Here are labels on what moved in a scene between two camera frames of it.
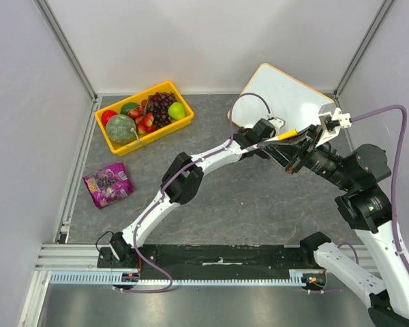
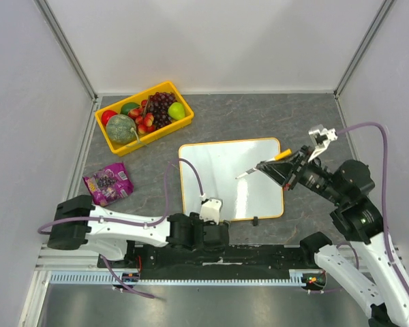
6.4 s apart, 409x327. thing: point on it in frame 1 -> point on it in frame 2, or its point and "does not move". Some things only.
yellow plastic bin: (165, 86) does not move
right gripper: (298, 160) -> (296, 171)
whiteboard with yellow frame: (288, 98) -> (218, 165)
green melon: (118, 127) does not move
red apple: (105, 115) does not move
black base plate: (212, 259) does not move
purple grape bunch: (159, 103) does not move
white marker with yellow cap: (283, 135) -> (280, 156)
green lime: (126, 107) does not move
